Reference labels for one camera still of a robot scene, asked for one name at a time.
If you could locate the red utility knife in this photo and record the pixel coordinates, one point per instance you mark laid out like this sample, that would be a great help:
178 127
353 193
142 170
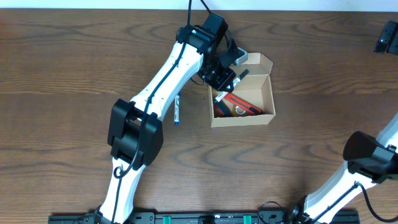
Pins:
243 104

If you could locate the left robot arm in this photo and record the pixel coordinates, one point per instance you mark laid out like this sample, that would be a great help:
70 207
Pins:
135 128

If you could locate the clear tape roll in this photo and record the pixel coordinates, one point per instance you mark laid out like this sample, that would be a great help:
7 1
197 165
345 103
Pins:
239 112

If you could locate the black whiteboard marker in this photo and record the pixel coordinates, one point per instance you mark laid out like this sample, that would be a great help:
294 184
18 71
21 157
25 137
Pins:
235 82

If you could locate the cardboard box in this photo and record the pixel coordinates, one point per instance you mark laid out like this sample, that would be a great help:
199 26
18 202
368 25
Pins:
255 88

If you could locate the black mounting rail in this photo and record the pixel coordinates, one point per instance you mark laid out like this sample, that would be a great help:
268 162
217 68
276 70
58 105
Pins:
270 215

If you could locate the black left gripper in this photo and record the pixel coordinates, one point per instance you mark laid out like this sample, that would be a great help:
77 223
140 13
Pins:
222 80

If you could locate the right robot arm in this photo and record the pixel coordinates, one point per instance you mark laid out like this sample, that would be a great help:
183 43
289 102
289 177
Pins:
368 161

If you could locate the blue whiteboard marker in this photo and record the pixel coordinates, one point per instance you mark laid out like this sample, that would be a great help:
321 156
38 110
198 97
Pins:
176 109

